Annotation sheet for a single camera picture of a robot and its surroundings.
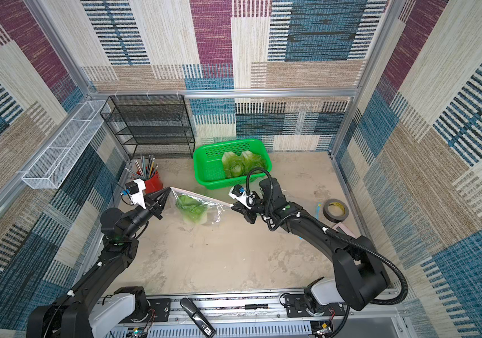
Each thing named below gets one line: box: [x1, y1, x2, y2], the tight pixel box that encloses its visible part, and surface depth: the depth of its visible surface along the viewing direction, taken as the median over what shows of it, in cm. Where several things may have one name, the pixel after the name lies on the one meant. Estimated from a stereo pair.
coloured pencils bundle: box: [124, 154, 160, 180], surface depth 102 cm
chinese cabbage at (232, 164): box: [221, 150, 246, 178], surface depth 107 cm
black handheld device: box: [180, 297, 216, 338], surface depth 69 cm
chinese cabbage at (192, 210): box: [175, 195, 209, 226], surface depth 80 cm
